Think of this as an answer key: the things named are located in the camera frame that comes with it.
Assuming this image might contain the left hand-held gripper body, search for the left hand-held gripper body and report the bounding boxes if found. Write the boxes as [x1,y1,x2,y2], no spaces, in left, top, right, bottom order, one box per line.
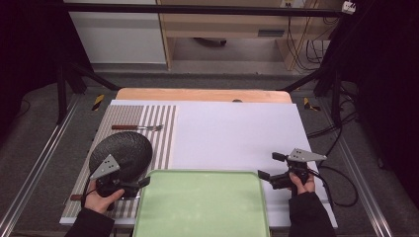
[89,153,140,199]

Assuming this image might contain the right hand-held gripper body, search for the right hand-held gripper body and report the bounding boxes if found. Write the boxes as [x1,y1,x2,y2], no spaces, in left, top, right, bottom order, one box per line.
[270,147,327,191]

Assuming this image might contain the black textured plate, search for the black textured plate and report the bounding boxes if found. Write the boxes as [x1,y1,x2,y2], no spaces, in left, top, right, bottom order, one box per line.
[89,131,153,184]

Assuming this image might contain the knife with wooden handle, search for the knife with wooden handle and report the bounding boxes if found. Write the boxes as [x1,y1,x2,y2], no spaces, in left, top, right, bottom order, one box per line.
[69,194,141,201]

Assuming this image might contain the fork with wooden handle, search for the fork with wooden handle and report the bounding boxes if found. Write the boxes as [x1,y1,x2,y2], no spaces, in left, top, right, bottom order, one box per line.
[111,123,164,132]

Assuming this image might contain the light green tray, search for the light green tray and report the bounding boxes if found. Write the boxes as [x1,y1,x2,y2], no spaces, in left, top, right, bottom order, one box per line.
[132,169,271,237]

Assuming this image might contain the person's right hand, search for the person's right hand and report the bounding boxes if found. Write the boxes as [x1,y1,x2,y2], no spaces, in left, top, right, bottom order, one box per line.
[290,169,316,196]

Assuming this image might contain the person's left hand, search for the person's left hand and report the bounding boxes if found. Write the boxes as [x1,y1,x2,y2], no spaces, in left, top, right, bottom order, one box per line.
[84,189,126,215]

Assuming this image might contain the white board sheet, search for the white board sheet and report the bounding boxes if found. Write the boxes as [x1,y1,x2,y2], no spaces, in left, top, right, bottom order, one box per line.
[110,99,339,230]

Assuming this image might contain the yellow black floor tape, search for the yellow black floor tape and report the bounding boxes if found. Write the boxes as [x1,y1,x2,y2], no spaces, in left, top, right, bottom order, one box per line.
[302,97,321,113]
[91,94,106,112]

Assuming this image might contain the grey striped placemat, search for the grey striped placemat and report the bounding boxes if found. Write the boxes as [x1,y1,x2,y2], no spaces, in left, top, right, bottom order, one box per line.
[60,104,179,221]

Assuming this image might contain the black metal stand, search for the black metal stand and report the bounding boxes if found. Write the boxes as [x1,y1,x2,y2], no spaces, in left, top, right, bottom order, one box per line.
[280,65,344,127]
[55,62,122,125]

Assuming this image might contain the black curtain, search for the black curtain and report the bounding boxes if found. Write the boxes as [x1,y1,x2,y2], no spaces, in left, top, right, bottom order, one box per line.
[0,0,93,132]
[325,0,419,198]

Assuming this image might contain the white cabinet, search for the white cabinet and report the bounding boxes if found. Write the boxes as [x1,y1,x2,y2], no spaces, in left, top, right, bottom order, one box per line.
[63,0,167,65]

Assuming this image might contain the wooden desk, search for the wooden desk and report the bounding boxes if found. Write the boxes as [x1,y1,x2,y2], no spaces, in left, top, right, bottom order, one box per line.
[156,0,344,72]

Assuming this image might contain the white power plug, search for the white power plug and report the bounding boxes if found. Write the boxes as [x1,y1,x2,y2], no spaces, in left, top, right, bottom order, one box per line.
[341,0,357,15]

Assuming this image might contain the black metal crossbar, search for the black metal crossbar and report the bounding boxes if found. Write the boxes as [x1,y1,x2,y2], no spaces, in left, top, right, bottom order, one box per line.
[62,2,345,18]

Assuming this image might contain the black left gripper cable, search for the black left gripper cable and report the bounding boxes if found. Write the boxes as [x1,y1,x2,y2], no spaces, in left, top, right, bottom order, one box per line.
[80,188,97,209]

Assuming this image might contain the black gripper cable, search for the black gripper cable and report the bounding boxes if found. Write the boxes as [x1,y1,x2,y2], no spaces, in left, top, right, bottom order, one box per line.
[309,164,360,208]
[80,188,97,209]

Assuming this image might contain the black floor cables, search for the black floor cables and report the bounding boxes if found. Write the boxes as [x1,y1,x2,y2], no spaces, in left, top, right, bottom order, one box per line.
[305,83,360,139]

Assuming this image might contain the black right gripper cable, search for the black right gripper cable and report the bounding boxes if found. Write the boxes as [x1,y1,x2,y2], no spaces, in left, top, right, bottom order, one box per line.
[309,164,360,208]

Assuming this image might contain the aluminium floor rail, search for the aluminium floor rail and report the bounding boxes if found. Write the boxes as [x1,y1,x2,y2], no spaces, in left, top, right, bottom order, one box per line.
[332,131,394,237]
[0,95,82,237]

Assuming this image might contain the hanging desk cables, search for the hanging desk cables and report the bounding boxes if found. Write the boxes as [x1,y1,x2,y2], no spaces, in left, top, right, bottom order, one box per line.
[286,16,332,72]

